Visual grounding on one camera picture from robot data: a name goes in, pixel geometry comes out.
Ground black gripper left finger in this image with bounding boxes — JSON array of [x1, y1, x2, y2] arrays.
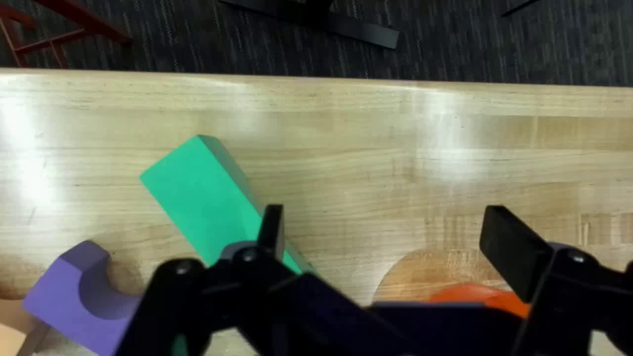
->
[[117, 203, 412, 356]]

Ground purple foam arch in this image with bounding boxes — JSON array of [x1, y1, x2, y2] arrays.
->
[[22, 239, 147, 356]]

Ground wooden stool red legs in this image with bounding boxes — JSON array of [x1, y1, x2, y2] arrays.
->
[[0, 0, 131, 67]]

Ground big green foam arch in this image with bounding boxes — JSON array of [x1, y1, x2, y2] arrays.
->
[[139, 132, 315, 276]]

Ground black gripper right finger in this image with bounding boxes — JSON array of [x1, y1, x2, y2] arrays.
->
[[479, 203, 633, 356]]

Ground orange plastic bowl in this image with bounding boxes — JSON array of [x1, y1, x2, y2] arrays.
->
[[372, 245, 532, 322]]

